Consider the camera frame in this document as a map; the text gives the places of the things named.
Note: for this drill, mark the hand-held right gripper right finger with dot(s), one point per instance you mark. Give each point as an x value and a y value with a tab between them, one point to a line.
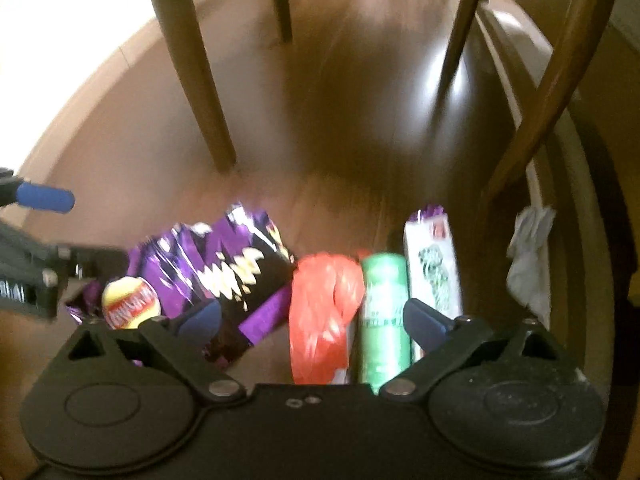
422	322

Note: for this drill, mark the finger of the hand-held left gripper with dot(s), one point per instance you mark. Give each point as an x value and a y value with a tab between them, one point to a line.
90	260
45	197

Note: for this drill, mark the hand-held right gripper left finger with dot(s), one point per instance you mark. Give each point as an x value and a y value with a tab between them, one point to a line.
202	317

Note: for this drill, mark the white cookie packet purple ends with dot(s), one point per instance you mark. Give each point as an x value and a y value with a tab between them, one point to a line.
432	270

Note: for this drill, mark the purple chip bag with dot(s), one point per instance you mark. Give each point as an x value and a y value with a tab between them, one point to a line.
225	260

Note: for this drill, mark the green cylindrical tube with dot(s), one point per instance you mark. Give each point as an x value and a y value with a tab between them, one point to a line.
382	320

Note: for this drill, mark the red plastic bag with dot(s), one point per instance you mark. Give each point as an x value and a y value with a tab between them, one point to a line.
322	310

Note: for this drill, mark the crumpled white tissue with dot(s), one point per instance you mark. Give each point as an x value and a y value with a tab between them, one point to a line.
530	260

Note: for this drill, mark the curved wooden chair leg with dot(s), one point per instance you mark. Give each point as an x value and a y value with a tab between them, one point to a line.
545	95

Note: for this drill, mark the thin wooden chair leg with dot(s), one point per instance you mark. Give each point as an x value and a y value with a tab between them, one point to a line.
462	25
280	0

